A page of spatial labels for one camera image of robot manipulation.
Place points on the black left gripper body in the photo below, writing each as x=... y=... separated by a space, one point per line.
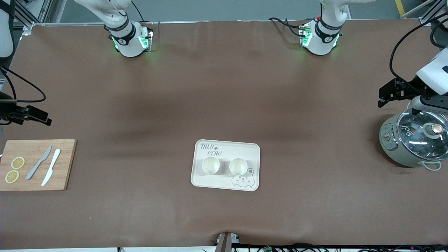
x=408 y=88

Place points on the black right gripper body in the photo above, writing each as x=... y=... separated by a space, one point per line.
x=7 y=110

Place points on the white plastic cup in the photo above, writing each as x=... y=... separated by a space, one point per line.
x=210 y=165
x=238 y=166

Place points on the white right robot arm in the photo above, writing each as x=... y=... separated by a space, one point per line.
x=127 y=42

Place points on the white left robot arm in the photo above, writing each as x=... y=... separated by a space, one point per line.
x=322 y=38

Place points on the cream tray with bear print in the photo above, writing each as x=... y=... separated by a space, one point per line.
x=224 y=182

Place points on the glass pot lid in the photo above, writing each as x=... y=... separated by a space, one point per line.
x=416 y=133

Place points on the grey-blue plastic knife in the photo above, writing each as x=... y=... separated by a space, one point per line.
x=37 y=164

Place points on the yellow lemon slice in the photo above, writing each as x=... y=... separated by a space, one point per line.
x=12 y=176
x=18 y=162

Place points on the grey-green electric cooking pot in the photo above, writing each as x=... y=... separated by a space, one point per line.
x=390 y=150

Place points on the white plastic knife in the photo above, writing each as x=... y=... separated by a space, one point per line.
x=50 y=168

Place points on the bamboo cutting board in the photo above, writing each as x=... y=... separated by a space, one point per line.
x=66 y=168

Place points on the aluminium frame profile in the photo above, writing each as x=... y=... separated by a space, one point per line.
x=432 y=12
x=31 y=15

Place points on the metal table clamp bracket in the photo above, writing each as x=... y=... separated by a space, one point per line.
x=225 y=243

